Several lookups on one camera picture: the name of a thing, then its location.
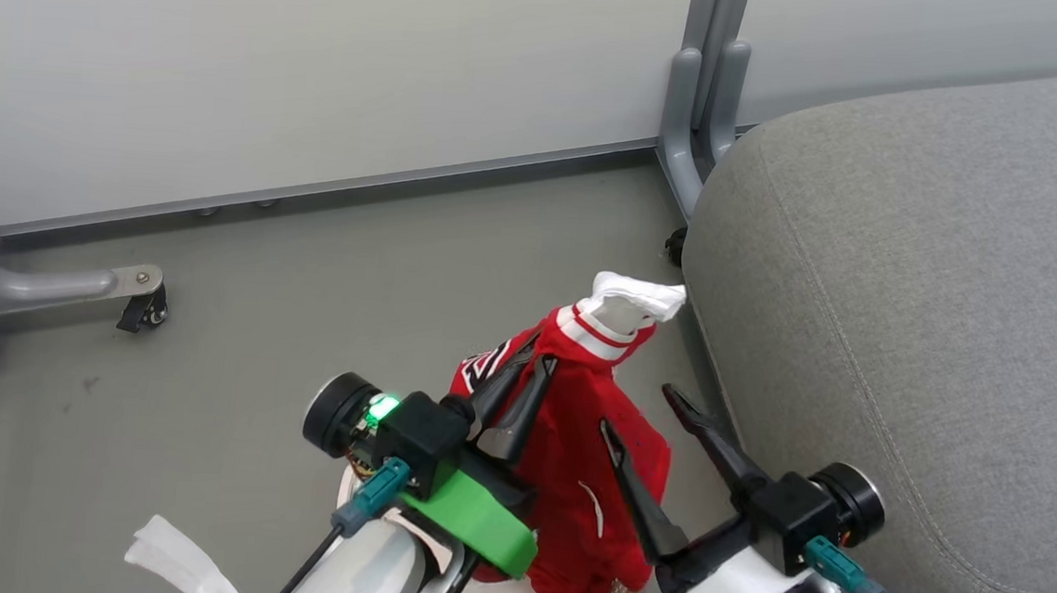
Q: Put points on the white garment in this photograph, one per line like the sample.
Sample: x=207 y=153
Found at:
x=631 y=294

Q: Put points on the black left wrist camera unit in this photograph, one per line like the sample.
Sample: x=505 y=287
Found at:
x=417 y=433

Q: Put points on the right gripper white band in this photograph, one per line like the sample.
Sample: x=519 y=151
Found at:
x=732 y=580

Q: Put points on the grey fabric sofa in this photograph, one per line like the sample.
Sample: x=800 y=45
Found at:
x=912 y=267

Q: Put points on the grey partition foot tube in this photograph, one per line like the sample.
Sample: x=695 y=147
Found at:
x=55 y=284

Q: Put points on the black wrist camera unit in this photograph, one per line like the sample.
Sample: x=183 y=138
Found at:
x=801 y=516
x=417 y=433

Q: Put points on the black caster wheel by sofa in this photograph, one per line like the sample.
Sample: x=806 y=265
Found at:
x=676 y=247

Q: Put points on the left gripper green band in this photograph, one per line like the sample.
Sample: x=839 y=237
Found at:
x=476 y=521

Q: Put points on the black right wrist camera unit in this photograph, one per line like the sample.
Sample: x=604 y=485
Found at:
x=801 y=516

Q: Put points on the black caster wheel on foot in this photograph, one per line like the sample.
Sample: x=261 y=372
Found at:
x=144 y=311

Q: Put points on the grey partition base rail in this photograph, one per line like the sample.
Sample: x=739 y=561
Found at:
x=331 y=192

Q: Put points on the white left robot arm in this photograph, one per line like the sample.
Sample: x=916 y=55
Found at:
x=370 y=574

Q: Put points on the white cloth strip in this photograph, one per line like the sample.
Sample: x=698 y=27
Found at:
x=180 y=560

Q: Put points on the red sports jersey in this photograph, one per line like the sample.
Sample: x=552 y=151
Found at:
x=572 y=467

